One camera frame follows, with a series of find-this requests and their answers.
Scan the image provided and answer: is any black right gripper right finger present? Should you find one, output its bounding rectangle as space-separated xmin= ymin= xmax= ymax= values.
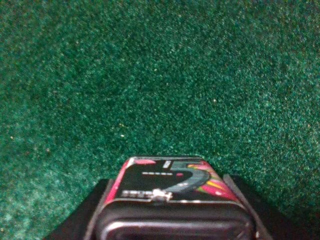
xmin=223 ymin=174 xmax=298 ymax=240

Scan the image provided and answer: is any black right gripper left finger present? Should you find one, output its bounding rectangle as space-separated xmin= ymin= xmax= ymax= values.
xmin=49 ymin=179 xmax=114 ymax=240

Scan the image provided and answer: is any black chewing gum box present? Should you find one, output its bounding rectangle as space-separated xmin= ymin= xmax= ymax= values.
xmin=94 ymin=156 xmax=256 ymax=240

